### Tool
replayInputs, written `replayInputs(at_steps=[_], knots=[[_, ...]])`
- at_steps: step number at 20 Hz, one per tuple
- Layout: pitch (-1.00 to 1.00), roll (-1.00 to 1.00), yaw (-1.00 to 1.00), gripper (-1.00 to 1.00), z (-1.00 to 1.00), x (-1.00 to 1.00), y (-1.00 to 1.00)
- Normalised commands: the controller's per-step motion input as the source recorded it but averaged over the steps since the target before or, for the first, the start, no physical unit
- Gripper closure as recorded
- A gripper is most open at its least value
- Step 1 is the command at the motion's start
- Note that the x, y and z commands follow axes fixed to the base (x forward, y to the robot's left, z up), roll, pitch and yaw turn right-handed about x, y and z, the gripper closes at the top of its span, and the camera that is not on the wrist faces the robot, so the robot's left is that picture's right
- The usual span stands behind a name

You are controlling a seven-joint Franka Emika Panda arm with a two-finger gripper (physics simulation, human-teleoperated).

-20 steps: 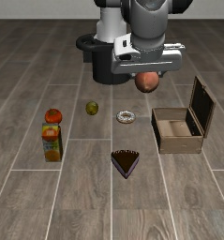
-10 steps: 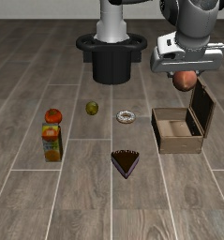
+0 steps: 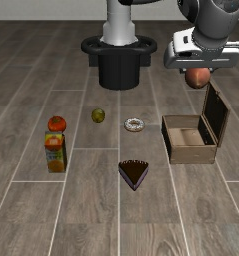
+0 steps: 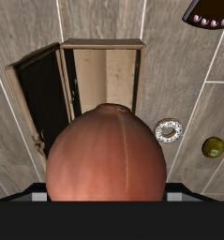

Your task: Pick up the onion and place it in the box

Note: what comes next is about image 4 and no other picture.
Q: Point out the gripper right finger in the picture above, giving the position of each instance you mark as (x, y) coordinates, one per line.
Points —
(176, 194)

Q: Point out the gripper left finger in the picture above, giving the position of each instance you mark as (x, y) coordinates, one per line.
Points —
(38, 194)

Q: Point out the red-brown onion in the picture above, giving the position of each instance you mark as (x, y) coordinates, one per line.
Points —
(106, 156)

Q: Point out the wooden box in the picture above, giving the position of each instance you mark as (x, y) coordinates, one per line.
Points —
(101, 75)

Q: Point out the green round fruit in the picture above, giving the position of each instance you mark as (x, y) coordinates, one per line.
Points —
(213, 147)

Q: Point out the white sprinkled donut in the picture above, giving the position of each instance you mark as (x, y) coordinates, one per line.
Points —
(168, 130)

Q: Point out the dark chocolate cake wedge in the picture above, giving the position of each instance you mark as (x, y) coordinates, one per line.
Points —
(210, 12)

